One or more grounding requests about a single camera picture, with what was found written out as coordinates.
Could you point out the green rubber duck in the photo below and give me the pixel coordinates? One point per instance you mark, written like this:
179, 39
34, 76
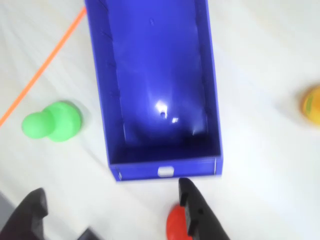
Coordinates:
57, 120

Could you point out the orange tape strip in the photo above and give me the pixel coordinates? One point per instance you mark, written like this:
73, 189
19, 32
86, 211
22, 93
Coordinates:
50, 56

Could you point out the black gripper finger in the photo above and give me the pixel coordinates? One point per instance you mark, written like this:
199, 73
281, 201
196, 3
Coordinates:
22, 220
202, 220

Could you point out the yellow rubber duck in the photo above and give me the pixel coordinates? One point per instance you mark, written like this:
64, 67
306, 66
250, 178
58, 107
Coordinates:
312, 105

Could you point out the blue plastic box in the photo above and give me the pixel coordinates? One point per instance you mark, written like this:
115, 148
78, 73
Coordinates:
155, 75

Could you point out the red rubber duck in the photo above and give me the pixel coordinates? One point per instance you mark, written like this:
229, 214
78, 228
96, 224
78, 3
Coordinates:
175, 225

